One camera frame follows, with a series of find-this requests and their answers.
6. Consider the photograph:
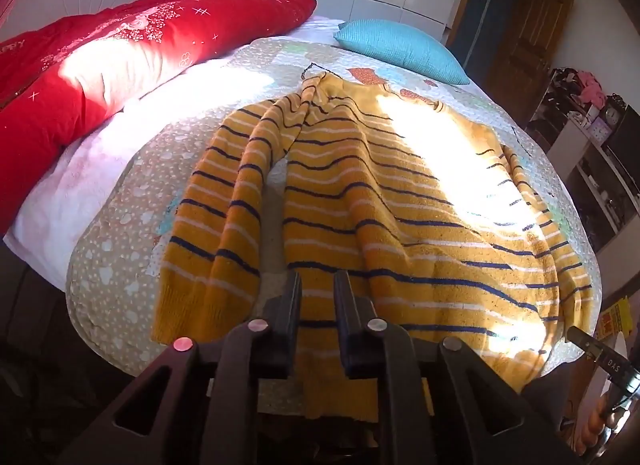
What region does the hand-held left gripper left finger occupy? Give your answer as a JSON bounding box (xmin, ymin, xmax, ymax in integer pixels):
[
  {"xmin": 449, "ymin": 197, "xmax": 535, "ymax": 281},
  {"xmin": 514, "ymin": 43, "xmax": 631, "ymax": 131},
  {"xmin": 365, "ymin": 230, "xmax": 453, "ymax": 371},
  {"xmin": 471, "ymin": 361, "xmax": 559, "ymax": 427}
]
[{"xmin": 57, "ymin": 270, "xmax": 304, "ymax": 465}]

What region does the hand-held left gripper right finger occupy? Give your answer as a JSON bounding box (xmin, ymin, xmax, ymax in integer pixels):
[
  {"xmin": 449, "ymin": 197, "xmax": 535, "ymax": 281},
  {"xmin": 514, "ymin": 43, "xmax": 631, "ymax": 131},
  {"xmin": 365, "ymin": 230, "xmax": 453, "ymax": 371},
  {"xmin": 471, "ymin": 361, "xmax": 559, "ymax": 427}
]
[{"xmin": 333, "ymin": 270, "xmax": 587, "ymax": 465}]

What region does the yellow striped sweater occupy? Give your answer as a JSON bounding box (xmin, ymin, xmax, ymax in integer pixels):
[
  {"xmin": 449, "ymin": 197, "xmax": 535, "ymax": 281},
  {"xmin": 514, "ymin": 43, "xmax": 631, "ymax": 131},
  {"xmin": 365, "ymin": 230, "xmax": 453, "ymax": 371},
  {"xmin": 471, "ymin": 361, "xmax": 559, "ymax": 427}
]
[{"xmin": 151, "ymin": 71, "xmax": 593, "ymax": 423}]

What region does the person's right hand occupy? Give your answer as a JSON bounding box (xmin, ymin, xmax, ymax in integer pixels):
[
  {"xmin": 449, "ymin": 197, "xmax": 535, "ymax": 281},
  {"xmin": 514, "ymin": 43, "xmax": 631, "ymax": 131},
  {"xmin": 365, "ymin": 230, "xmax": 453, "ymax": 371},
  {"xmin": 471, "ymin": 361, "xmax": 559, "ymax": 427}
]
[{"xmin": 575, "ymin": 392, "xmax": 623, "ymax": 452}]

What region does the yellow paper sheet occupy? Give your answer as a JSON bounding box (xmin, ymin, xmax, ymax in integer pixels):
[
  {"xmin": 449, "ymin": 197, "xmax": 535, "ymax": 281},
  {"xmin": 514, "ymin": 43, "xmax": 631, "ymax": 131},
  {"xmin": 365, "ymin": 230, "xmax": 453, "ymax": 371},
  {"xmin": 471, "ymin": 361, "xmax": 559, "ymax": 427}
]
[{"xmin": 595, "ymin": 296, "xmax": 632, "ymax": 342}]

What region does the white shelf unit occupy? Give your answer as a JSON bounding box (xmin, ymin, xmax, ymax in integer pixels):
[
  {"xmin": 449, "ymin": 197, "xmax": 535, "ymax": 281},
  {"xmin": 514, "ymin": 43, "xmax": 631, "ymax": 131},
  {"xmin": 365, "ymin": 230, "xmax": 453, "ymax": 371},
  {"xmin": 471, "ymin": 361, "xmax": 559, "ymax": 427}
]
[{"xmin": 525, "ymin": 65, "xmax": 640, "ymax": 257}]

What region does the patchwork quilted bedspread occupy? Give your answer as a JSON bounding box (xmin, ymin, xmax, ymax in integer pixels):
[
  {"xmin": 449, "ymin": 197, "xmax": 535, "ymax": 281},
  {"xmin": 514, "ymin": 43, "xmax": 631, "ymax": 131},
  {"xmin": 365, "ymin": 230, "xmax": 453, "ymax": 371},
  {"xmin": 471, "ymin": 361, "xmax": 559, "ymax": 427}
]
[{"xmin": 65, "ymin": 38, "xmax": 608, "ymax": 396}]

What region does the dark ornate table clock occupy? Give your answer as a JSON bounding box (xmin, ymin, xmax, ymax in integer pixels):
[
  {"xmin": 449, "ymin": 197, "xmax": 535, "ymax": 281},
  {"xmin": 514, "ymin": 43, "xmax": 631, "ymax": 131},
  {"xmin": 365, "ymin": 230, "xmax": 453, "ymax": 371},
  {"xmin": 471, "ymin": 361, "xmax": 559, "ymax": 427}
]
[{"xmin": 604, "ymin": 94, "xmax": 626, "ymax": 130}]

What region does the white bed sheet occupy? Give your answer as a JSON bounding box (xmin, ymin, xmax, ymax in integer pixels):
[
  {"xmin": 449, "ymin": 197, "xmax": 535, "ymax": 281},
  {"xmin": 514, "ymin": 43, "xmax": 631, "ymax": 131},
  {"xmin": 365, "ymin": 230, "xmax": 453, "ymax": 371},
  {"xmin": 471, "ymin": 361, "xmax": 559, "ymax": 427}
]
[{"xmin": 2, "ymin": 15, "xmax": 347, "ymax": 291}]

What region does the teal pillow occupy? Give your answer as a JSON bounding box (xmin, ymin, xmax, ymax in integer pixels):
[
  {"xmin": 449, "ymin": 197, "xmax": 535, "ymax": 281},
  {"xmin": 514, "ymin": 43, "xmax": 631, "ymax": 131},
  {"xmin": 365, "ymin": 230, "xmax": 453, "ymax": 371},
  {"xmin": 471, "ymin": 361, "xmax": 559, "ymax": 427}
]
[{"xmin": 333, "ymin": 19, "xmax": 471, "ymax": 86}]

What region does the pink cloth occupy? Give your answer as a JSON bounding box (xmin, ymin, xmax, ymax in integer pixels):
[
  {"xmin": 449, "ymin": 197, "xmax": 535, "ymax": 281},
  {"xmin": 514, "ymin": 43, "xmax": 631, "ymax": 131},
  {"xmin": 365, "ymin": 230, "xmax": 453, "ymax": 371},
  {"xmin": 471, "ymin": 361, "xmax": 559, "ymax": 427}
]
[{"xmin": 576, "ymin": 70, "xmax": 609, "ymax": 109}]

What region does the red embroidered duvet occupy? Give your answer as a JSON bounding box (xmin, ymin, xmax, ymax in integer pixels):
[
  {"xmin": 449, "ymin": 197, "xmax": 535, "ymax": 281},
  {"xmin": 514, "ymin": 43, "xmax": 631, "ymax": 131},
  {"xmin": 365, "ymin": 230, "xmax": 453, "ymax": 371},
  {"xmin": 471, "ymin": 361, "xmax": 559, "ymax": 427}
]
[{"xmin": 0, "ymin": 0, "xmax": 318, "ymax": 237}]

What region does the brown wooden door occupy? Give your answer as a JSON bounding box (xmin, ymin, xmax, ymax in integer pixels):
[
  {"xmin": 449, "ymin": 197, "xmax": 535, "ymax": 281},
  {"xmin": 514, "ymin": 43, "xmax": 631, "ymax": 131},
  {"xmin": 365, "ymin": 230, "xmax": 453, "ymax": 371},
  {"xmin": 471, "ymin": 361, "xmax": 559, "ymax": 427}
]
[{"xmin": 445, "ymin": 0, "xmax": 576, "ymax": 127}]

